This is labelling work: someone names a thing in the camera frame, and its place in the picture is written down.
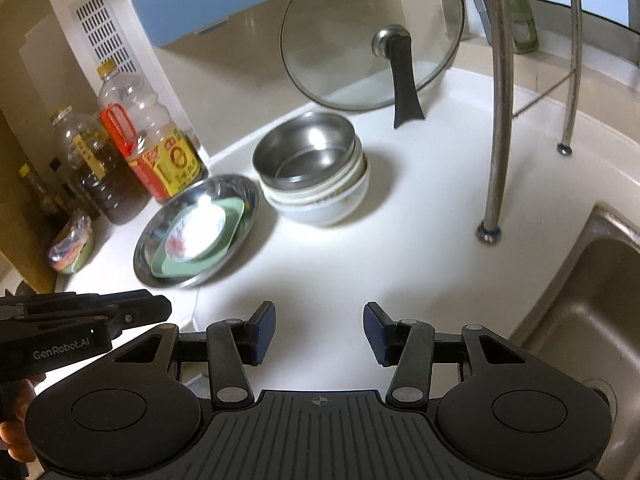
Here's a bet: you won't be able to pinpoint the red handled soy sauce bottle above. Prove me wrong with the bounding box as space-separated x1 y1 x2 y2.
96 59 210 204

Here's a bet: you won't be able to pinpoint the wooden cutting board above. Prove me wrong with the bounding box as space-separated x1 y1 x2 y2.
0 105 63 293

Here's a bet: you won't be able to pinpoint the person's left hand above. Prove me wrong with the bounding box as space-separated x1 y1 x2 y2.
0 376 46 462

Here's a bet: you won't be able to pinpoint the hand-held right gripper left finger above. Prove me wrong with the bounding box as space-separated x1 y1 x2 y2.
111 301 277 409

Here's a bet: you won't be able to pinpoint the glass pot lid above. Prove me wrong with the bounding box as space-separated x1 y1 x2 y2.
279 0 466 131

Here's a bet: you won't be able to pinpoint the white floral small plate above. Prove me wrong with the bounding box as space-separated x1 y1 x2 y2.
165 201 227 262

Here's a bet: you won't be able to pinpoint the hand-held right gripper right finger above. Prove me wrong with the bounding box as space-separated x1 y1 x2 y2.
363 302 532 407

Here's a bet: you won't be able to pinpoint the stainless steel sink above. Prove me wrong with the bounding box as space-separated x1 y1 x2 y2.
510 202 640 480

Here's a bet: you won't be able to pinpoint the green plastic utensil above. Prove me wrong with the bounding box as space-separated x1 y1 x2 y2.
507 0 540 55

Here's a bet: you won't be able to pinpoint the large dark oil bottle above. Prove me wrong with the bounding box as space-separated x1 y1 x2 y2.
50 105 150 226

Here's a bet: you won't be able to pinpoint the stainless steel plate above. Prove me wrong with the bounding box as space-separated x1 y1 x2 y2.
133 174 262 288

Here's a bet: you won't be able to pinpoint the metal rack legs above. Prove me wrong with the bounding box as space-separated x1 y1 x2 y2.
470 0 586 246

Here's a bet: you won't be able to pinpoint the stainless steel bowl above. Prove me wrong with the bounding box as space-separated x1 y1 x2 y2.
251 112 357 192

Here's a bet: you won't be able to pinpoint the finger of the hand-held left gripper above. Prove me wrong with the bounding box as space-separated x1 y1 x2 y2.
0 296 172 338
0 289 156 312

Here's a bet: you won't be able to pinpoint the black capped dark sauce bottle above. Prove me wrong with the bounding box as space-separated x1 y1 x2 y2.
49 157 76 211

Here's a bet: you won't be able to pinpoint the green square plate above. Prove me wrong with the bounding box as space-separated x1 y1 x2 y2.
150 196 246 279

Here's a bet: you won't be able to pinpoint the yellow capped dark sauce bottle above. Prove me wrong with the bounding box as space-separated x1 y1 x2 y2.
19 162 56 221

